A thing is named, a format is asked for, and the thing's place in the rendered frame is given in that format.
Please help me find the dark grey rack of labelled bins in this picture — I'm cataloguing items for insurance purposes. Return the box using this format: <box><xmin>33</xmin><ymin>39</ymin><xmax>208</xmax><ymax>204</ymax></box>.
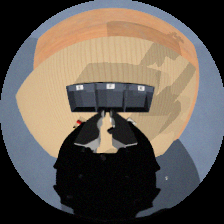
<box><xmin>66</xmin><ymin>82</ymin><xmax>155</xmax><ymax>113</ymax></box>

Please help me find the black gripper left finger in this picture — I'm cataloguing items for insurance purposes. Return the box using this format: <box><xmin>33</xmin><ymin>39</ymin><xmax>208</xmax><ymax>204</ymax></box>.
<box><xmin>53</xmin><ymin>109</ymin><xmax>106</xmax><ymax>170</ymax></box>

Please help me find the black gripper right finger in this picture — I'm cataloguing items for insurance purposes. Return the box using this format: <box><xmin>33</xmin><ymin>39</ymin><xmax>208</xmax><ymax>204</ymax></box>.
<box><xmin>109</xmin><ymin>109</ymin><xmax>160</xmax><ymax>172</ymax></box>

